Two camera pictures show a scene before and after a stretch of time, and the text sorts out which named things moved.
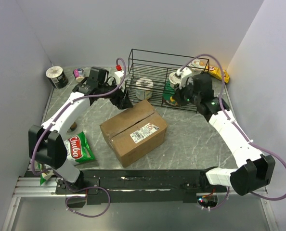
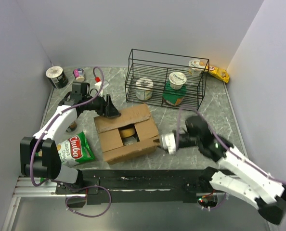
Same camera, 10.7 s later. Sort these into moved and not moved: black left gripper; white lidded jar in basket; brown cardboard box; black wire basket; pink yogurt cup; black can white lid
Moved: brown cardboard box; black left gripper
Not moved: black wire basket; pink yogurt cup; black can white lid; white lidded jar in basket
